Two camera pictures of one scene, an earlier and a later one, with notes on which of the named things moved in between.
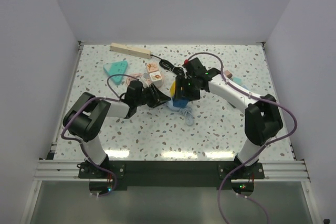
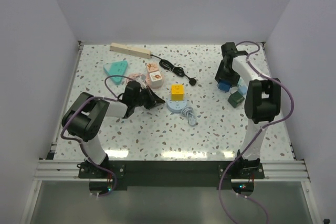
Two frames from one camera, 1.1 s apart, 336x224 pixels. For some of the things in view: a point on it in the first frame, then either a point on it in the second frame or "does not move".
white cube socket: (156, 78) does not move
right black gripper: (181, 82) -> (233, 80)
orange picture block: (151, 67) does not move
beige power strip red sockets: (129, 50) does not move
